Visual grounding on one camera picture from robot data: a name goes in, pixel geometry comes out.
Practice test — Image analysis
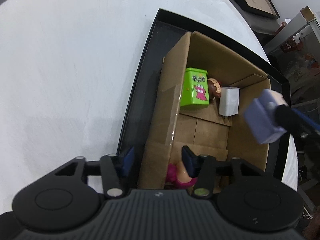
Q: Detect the pink dinosaur costume figurine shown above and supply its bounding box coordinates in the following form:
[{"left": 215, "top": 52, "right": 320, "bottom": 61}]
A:
[{"left": 165, "top": 161, "right": 197, "bottom": 189}]

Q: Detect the white cube charger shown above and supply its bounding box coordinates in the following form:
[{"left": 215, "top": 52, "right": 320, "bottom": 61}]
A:
[{"left": 219, "top": 87, "right": 240, "bottom": 117}]

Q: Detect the black tray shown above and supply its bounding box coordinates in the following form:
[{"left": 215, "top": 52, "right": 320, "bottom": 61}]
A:
[{"left": 118, "top": 9, "right": 290, "bottom": 189}]

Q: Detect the red storage basket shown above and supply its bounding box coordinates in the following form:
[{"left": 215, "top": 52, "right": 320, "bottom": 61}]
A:
[{"left": 280, "top": 36, "right": 304, "bottom": 53}]

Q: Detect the lilac toaster shaped toy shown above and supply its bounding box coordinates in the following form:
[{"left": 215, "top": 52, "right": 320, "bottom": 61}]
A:
[{"left": 244, "top": 89, "right": 288, "bottom": 144}]

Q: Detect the brown cardboard box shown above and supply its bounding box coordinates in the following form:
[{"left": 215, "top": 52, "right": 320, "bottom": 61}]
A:
[{"left": 138, "top": 32, "right": 271, "bottom": 189}]

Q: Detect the green cartoon tin box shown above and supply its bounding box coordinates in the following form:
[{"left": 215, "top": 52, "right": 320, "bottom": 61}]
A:
[{"left": 180, "top": 67, "right": 209, "bottom": 111}]

